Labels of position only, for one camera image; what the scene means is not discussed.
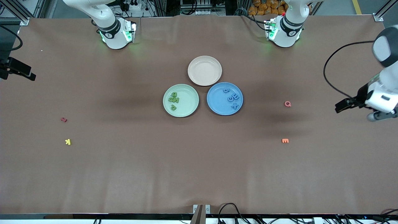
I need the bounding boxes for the long white socket strip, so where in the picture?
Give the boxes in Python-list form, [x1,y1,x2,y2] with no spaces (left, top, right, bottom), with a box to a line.
[196,9,226,15]

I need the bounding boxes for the black table edge strip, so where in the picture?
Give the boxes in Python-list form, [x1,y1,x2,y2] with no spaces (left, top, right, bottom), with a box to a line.
[0,213,398,220]

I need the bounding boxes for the small metal clamp bracket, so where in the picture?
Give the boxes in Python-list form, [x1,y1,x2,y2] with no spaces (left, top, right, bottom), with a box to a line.
[193,204,211,214]

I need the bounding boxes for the white power strip with plugs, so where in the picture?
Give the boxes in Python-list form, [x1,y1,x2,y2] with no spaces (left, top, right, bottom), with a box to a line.
[124,0,144,12]

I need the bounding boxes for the beige round plate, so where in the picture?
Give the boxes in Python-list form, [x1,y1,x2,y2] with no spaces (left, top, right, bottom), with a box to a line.
[187,56,223,86]

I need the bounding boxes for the black looped cable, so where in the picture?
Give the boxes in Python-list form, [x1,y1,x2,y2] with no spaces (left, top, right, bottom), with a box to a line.
[218,203,249,224]

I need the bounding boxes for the orange bags pile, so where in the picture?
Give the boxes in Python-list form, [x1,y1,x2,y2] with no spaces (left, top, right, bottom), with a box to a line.
[248,0,288,16]

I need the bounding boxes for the aluminium frame rail with bracket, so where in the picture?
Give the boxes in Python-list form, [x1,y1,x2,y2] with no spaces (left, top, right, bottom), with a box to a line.
[0,0,42,26]
[373,0,393,21]

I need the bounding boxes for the blue round plate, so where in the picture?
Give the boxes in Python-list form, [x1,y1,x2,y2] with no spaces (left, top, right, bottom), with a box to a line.
[207,82,243,116]

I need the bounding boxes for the brown table cover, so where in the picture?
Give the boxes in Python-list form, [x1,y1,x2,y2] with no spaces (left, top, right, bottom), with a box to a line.
[0,14,398,215]

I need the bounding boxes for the brown upright post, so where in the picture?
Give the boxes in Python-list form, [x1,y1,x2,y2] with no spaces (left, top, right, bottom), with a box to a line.
[190,204,204,224]

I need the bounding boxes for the green round plate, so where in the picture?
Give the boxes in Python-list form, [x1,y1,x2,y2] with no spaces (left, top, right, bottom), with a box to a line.
[163,84,199,118]

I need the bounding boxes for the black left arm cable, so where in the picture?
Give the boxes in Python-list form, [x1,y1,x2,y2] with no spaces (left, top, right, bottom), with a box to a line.
[323,41,375,100]

